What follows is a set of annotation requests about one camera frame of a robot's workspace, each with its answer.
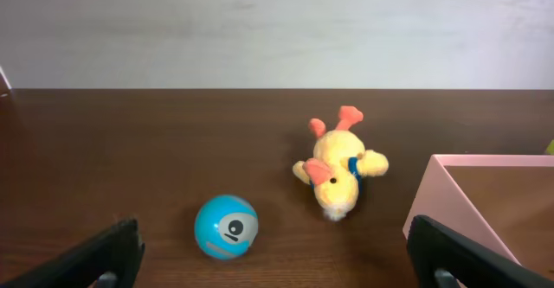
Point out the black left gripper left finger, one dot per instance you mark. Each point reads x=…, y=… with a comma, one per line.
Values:
x=111, y=258

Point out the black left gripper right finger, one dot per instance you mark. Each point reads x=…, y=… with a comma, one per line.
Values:
x=442, y=257

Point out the pink box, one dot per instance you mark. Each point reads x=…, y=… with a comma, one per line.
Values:
x=503, y=202

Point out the blue ball with eye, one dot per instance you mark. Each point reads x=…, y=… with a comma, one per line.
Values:
x=225, y=227

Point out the yellow plush duck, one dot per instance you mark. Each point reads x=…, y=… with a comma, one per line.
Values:
x=338, y=164

